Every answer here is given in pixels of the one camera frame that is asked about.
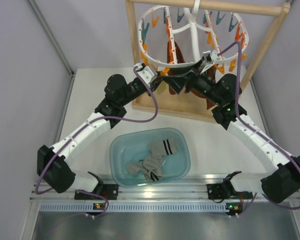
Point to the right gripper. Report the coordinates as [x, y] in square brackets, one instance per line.
[180, 81]

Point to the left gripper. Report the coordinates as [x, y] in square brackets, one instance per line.
[156, 83]

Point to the yellow sock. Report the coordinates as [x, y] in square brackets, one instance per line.
[161, 88]

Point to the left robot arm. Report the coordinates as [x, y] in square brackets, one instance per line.
[54, 162]

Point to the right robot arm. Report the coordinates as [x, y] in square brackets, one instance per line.
[282, 176]

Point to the right brown sock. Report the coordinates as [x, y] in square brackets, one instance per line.
[203, 86]

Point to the wooden hanging rack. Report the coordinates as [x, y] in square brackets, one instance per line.
[188, 105]

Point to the teal plastic tub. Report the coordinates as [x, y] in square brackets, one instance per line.
[133, 147]

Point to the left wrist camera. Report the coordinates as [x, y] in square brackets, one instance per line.
[145, 73]

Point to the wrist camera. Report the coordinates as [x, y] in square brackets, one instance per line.
[145, 73]
[211, 57]

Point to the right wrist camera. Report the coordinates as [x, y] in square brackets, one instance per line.
[211, 57]

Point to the aluminium mounting rail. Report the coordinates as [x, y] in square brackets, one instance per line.
[190, 188]

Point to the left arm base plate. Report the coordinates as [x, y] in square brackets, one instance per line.
[108, 191]

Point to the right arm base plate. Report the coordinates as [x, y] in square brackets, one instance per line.
[221, 191]

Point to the slotted cable duct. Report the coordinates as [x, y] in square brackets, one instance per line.
[138, 207]

